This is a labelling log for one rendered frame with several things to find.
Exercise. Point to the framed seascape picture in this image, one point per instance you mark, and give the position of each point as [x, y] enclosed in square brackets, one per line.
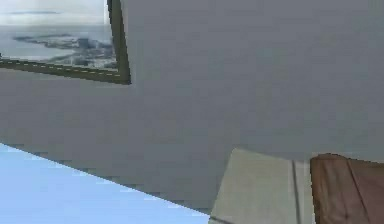
[60, 43]

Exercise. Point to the brown wooden cabinet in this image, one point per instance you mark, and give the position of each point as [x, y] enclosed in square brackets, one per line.
[350, 193]

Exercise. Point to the pale grey cabinet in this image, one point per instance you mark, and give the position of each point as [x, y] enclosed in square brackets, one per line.
[263, 190]

